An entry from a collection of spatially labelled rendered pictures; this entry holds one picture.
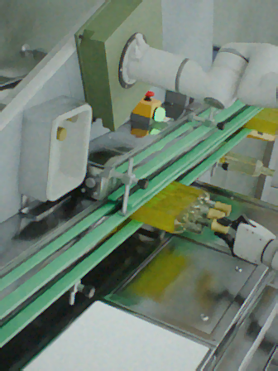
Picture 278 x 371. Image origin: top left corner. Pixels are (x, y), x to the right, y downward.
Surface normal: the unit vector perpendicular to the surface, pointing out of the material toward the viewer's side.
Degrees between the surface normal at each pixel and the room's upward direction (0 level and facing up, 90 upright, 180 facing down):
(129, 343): 90
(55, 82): 0
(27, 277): 90
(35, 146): 90
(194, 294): 90
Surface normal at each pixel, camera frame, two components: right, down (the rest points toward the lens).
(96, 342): 0.13, -0.90
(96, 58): -0.46, 0.67
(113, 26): -0.05, -0.68
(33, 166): -0.44, 0.33
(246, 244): -0.71, 0.22
